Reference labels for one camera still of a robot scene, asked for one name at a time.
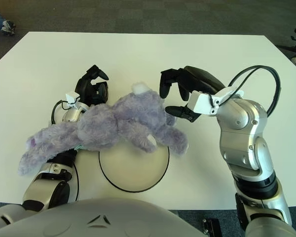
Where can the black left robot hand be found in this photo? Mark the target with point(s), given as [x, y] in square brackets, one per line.
[84, 90]

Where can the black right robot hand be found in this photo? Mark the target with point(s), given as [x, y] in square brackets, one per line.
[199, 79]

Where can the purple plush bunny doll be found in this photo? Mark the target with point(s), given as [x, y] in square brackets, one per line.
[113, 123]

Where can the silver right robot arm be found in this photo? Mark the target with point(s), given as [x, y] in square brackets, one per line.
[249, 138]

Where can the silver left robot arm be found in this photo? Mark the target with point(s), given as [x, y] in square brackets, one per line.
[47, 187]

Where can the white plate with black rim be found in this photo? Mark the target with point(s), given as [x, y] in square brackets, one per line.
[135, 168]

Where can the grey sneaker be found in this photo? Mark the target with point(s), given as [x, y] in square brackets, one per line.
[8, 26]

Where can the grey robot torso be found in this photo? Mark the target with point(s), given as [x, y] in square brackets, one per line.
[101, 219]

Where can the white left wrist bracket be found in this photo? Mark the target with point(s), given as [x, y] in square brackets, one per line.
[71, 96]

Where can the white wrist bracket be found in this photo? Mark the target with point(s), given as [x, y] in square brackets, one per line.
[71, 96]
[204, 102]

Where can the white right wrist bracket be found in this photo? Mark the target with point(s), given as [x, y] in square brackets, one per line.
[204, 102]

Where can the black metal floor bracket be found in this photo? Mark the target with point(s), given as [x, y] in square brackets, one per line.
[211, 227]

